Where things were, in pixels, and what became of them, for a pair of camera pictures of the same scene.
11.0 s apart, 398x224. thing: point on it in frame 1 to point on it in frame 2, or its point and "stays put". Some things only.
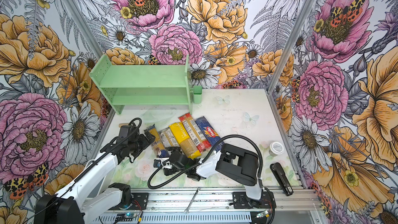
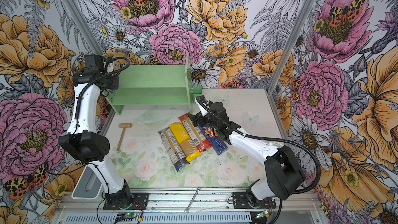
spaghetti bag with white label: (168, 138) stays put
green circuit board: (125, 217) stays put
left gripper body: (137, 145) to (111, 82)
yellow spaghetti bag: (188, 147) stays put
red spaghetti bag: (194, 133) stays put
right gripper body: (169, 171) to (203, 120)
